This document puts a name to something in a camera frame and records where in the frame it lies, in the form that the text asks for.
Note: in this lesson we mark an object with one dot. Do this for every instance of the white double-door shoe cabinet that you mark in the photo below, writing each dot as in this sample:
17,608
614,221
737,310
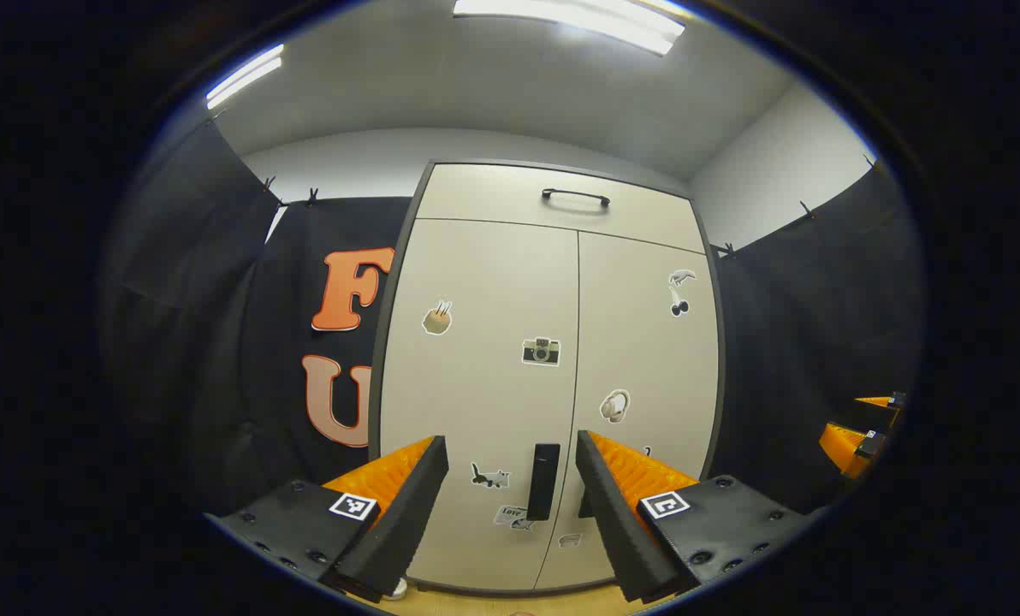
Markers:
375,402

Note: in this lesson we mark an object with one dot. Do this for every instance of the white cabinet drawer front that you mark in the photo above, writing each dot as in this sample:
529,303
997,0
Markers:
493,195

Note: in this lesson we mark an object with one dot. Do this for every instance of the long ceiling light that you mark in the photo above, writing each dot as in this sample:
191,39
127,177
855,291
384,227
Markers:
243,79
578,21

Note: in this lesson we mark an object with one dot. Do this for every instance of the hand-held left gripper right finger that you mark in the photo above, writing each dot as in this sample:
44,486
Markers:
613,530

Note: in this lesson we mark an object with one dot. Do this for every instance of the black backdrop cloth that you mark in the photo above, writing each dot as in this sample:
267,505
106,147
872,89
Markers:
219,342

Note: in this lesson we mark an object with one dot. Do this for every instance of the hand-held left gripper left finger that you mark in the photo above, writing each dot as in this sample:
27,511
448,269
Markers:
407,522

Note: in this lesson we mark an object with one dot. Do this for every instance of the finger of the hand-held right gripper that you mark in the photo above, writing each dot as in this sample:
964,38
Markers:
839,447
880,400

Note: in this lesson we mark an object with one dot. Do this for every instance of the white cabinet door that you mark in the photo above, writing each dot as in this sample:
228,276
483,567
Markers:
647,359
476,402

